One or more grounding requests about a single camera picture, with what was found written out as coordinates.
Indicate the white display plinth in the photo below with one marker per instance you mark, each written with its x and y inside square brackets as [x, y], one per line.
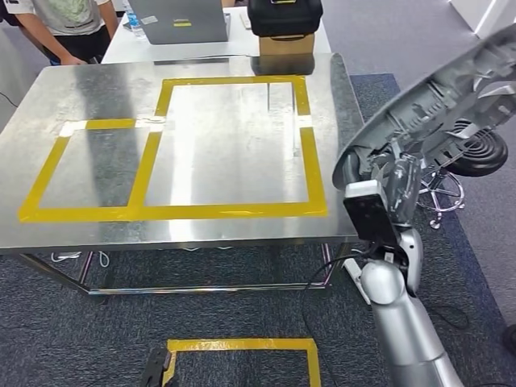
[463, 10]
[504, 16]

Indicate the grey laptop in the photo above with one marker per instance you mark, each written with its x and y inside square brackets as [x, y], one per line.
[177, 21]

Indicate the steel workbench table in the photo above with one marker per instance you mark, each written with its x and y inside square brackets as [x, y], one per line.
[100, 171]

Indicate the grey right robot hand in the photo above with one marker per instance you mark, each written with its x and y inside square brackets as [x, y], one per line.
[403, 187]

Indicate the yellow workbench tape outline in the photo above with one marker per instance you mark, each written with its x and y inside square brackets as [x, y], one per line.
[225, 211]

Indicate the white power strip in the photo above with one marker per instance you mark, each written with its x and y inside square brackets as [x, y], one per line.
[357, 277]

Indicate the silver wheel hubcap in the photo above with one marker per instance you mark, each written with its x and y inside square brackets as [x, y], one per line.
[435, 107]

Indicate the clear water bottle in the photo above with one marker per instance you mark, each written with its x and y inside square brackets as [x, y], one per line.
[135, 24]

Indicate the white table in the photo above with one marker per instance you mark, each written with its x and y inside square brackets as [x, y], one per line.
[241, 45]

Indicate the black round stool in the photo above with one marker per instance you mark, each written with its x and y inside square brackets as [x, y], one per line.
[483, 152]

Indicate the black hard case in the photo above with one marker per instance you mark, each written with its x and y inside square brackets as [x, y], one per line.
[282, 18]

